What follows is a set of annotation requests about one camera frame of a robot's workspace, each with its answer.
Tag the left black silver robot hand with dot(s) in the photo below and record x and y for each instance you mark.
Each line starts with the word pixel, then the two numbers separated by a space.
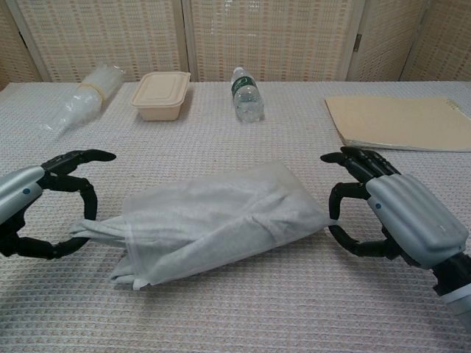
pixel 18 187

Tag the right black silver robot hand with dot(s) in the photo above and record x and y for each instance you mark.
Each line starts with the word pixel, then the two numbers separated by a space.
pixel 412 213

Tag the white clothes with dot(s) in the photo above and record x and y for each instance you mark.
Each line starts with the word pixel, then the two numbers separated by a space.
pixel 206 224

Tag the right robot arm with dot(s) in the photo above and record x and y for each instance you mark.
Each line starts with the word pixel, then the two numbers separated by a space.
pixel 456 281

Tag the beige spiral notebook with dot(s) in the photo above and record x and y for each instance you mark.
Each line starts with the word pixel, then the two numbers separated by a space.
pixel 393 121

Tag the sleeve of clear plastic cups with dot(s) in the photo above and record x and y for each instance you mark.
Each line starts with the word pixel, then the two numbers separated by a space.
pixel 92 92

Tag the beige lidded food container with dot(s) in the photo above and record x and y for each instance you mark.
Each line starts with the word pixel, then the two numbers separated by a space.
pixel 160 93

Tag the metal screen hinge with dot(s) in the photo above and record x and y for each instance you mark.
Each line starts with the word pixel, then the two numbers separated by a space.
pixel 358 42

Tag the clear plastic water bottle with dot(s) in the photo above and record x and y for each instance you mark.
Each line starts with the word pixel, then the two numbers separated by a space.
pixel 247 99

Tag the white woven tablecloth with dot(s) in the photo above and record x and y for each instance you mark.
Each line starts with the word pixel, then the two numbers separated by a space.
pixel 235 320

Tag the woven folding screen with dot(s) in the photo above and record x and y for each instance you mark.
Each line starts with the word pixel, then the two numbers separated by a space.
pixel 272 36

